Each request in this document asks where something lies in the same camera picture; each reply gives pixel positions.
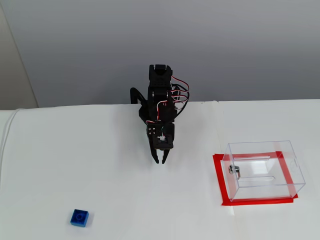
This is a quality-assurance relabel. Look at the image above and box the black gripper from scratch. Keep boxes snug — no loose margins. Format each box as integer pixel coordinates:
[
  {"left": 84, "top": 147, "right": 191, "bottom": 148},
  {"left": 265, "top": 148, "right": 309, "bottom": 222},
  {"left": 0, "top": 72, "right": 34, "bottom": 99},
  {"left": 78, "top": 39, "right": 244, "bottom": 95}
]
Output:
[{"left": 146, "top": 121, "right": 175, "bottom": 165}]

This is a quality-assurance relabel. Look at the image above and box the blue lego brick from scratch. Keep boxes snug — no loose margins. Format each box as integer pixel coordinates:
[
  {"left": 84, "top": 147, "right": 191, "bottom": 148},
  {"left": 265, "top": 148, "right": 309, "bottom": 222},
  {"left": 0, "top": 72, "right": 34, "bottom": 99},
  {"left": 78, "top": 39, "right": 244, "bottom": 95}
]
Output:
[{"left": 67, "top": 208, "right": 90, "bottom": 228}]

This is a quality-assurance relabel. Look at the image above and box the silver metal box lock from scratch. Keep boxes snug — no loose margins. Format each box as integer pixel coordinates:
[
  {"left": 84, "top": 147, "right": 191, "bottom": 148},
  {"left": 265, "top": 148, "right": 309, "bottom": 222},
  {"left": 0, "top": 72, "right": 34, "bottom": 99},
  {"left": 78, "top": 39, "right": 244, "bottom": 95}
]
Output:
[{"left": 228, "top": 165, "right": 242, "bottom": 180}]

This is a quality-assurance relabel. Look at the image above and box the transparent plastic box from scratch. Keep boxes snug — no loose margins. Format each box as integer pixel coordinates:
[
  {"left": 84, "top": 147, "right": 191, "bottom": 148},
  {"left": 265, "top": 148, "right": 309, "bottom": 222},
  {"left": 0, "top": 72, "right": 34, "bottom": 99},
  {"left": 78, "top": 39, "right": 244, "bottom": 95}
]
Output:
[{"left": 223, "top": 140, "right": 307, "bottom": 202}]

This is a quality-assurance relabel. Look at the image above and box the red tape strip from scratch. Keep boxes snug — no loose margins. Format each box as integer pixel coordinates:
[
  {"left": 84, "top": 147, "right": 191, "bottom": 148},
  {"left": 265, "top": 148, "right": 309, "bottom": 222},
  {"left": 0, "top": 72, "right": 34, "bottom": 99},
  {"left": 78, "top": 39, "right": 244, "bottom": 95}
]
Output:
[
  {"left": 220, "top": 197, "right": 294, "bottom": 207},
  {"left": 275, "top": 151, "right": 300, "bottom": 200},
  {"left": 212, "top": 153, "right": 231, "bottom": 206},
  {"left": 213, "top": 151, "right": 284, "bottom": 161}
]

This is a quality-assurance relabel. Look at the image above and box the black table clamp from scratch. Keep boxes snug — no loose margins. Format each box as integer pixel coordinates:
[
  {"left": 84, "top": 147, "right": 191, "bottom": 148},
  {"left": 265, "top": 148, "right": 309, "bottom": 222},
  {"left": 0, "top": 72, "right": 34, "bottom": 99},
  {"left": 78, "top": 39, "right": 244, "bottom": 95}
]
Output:
[{"left": 129, "top": 86, "right": 146, "bottom": 105}]

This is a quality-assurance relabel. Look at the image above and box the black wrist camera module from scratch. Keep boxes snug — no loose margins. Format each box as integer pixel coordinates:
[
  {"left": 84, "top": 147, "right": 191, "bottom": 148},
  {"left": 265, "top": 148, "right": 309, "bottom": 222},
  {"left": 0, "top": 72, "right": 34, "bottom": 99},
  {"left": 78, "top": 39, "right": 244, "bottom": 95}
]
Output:
[{"left": 153, "top": 134, "right": 174, "bottom": 151}]

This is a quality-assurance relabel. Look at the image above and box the thin black cable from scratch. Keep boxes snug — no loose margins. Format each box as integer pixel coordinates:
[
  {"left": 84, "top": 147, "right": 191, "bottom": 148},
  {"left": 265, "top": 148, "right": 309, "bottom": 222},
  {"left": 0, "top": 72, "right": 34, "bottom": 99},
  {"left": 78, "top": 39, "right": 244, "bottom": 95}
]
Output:
[{"left": 172, "top": 84, "right": 189, "bottom": 120}]

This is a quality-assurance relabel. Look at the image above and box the red white black servo cable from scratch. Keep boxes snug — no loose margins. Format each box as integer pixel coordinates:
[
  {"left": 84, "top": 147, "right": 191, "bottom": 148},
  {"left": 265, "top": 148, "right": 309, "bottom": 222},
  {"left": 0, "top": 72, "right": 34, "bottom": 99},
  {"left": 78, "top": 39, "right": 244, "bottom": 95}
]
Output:
[
  {"left": 171, "top": 75, "right": 190, "bottom": 93},
  {"left": 155, "top": 99, "right": 169, "bottom": 123},
  {"left": 171, "top": 90, "right": 190, "bottom": 111}
]

